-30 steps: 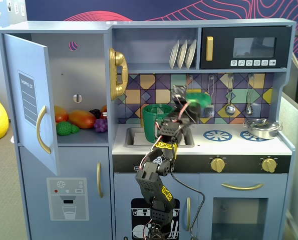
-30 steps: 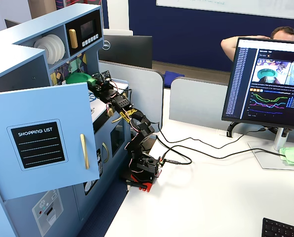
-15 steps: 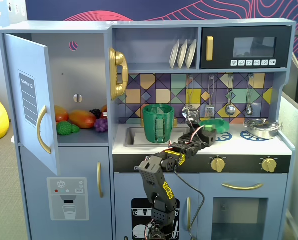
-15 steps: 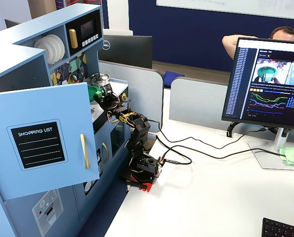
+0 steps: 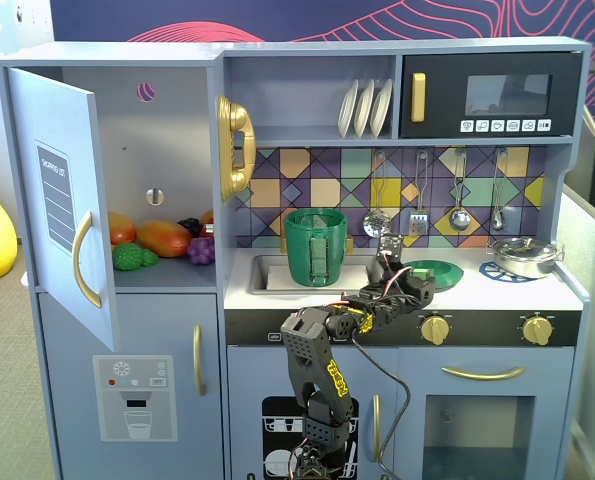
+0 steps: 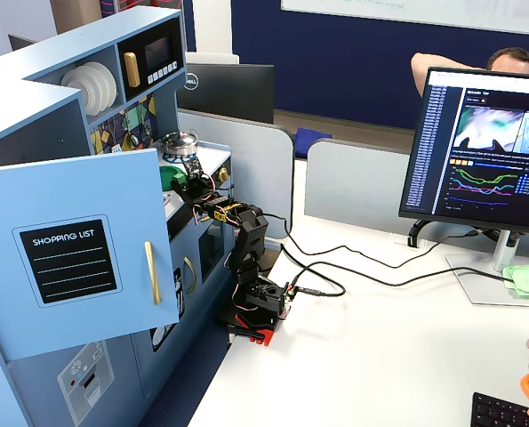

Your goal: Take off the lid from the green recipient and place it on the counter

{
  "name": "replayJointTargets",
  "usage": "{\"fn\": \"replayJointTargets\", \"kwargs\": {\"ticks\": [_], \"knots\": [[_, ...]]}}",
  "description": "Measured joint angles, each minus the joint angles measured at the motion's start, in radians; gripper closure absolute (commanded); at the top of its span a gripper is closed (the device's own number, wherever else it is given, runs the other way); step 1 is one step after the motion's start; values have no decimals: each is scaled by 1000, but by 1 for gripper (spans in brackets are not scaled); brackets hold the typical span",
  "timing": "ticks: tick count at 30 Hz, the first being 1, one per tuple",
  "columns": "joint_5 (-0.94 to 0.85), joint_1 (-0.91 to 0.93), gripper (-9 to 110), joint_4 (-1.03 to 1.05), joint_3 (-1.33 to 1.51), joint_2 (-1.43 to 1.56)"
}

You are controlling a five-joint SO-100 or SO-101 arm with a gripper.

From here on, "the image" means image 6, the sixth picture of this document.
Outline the blue toy kitchen unit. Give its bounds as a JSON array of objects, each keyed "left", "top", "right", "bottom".
[{"left": 0, "top": 6, "right": 234, "bottom": 427}]

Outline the dark monitor behind kitchen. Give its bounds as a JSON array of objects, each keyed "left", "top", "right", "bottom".
[{"left": 7, "top": 34, "right": 39, "bottom": 52}]

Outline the white whiteboard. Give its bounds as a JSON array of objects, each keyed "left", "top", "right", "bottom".
[{"left": 280, "top": 0, "right": 529, "bottom": 37}]

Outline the green bowl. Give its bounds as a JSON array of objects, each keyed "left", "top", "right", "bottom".
[{"left": 158, "top": 164, "right": 188, "bottom": 185}]

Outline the silver pot lid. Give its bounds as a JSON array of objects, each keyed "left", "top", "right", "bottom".
[{"left": 163, "top": 130, "right": 199, "bottom": 147}]

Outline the hanging toy spoon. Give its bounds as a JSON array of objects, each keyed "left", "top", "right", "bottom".
[{"left": 124, "top": 106, "right": 140, "bottom": 148}]

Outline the black computer monitor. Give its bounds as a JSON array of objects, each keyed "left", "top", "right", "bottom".
[{"left": 397, "top": 66, "right": 529, "bottom": 234}]

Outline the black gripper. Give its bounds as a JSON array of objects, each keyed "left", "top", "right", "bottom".
[{"left": 170, "top": 168, "right": 218, "bottom": 209}]

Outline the gold lower cabinet handle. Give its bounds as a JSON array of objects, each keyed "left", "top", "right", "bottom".
[{"left": 183, "top": 256, "right": 198, "bottom": 295}]

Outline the hanging toy spatula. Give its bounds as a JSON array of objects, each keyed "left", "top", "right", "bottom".
[{"left": 105, "top": 116, "right": 124, "bottom": 155}]

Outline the white monitor back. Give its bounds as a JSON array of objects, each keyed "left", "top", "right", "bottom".
[{"left": 184, "top": 52, "right": 241, "bottom": 66}]

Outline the white toy plate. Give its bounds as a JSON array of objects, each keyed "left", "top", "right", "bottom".
[
  {"left": 75, "top": 63, "right": 110, "bottom": 112},
  {"left": 60, "top": 66, "right": 97, "bottom": 115},
  {"left": 85, "top": 60, "right": 119, "bottom": 109}
]

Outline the red black arm base clamp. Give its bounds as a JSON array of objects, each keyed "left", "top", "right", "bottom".
[{"left": 213, "top": 306, "right": 288, "bottom": 349}]

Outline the gold microwave handle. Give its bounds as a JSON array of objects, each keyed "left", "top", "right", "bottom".
[{"left": 123, "top": 52, "right": 142, "bottom": 89}]

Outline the blue shopping list door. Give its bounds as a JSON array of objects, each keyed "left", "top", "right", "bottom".
[{"left": 0, "top": 148, "right": 181, "bottom": 362}]

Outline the gold door handle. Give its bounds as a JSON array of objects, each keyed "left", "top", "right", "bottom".
[{"left": 144, "top": 240, "right": 163, "bottom": 306}]

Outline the black Dell monitor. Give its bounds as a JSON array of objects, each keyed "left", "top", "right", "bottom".
[{"left": 176, "top": 62, "right": 276, "bottom": 125}]

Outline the silver toy pot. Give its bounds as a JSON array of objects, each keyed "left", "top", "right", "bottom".
[{"left": 161, "top": 130, "right": 201, "bottom": 157}]

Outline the black keyboard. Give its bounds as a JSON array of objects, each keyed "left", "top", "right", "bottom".
[{"left": 469, "top": 391, "right": 529, "bottom": 427}]

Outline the black cable with plug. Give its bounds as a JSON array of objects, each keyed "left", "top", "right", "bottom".
[{"left": 290, "top": 261, "right": 517, "bottom": 299}]

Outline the silver monitor stand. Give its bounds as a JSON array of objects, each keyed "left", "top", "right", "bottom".
[{"left": 445, "top": 229, "right": 529, "bottom": 307}]

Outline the green cloth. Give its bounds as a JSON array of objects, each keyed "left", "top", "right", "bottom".
[{"left": 502, "top": 262, "right": 529, "bottom": 298}]

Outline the grey desk divider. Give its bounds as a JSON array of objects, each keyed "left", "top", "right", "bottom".
[
  {"left": 177, "top": 108, "right": 296, "bottom": 240},
  {"left": 303, "top": 138, "right": 421, "bottom": 233}
]

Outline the man with dark hair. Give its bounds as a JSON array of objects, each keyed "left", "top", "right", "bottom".
[{"left": 410, "top": 46, "right": 529, "bottom": 99}]

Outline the blue chair seat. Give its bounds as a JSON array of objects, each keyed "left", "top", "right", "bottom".
[{"left": 294, "top": 127, "right": 334, "bottom": 158}]

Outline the black cable holder bracket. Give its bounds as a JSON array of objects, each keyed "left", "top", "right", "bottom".
[{"left": 407, "top": 219, "right": 435, "bottom": 249}]

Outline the black cable to monitor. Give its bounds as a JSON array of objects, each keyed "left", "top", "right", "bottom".
[{"left": 263, "top": 212, "right": 485, "bottom": 270}]

